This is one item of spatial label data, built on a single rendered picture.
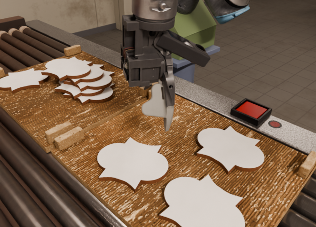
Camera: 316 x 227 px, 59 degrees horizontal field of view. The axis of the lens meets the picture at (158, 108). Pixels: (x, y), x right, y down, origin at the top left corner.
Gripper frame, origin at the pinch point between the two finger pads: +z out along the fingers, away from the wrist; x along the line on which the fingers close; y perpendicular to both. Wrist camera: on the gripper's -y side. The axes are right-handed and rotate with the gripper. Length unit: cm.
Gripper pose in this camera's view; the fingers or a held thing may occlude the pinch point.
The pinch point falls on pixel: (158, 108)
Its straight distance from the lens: 59.7
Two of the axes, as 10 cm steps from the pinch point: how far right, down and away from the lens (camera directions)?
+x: 3.1, 5.9, -7.4
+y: -9.5, 1.4, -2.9
